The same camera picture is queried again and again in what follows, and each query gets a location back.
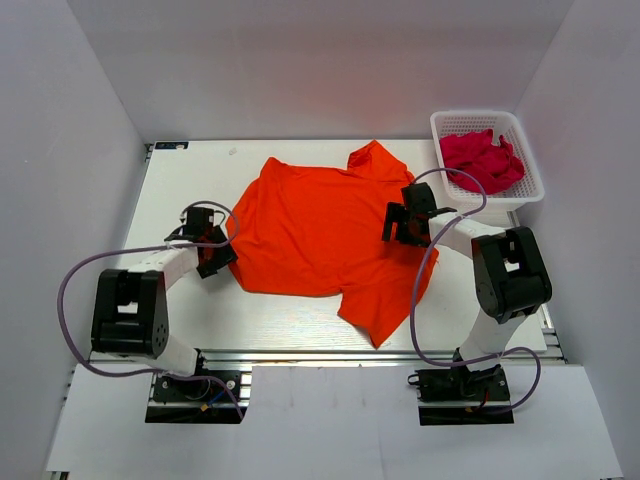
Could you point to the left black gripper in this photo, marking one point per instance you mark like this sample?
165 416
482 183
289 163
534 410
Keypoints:
226 253

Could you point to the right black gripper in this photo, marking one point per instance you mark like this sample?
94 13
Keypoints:
397 212

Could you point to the orange t shirt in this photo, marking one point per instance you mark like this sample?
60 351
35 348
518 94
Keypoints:
317 232

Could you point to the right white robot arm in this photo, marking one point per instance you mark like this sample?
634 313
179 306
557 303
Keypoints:
511 279

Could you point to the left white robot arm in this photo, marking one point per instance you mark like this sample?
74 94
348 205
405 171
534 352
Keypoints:
131 313

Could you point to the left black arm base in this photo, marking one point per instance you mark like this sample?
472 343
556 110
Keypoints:
209 390

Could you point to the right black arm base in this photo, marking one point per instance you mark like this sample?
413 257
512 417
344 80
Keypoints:
460 385

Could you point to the white plastic basket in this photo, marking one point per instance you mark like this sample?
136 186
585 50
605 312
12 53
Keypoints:
459 122

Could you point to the magenta t shirt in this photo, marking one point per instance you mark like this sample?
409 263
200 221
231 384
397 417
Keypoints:
477 159

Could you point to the blue label sticker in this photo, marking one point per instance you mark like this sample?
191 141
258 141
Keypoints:
171 145

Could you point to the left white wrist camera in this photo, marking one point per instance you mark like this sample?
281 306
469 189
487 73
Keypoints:
218 217

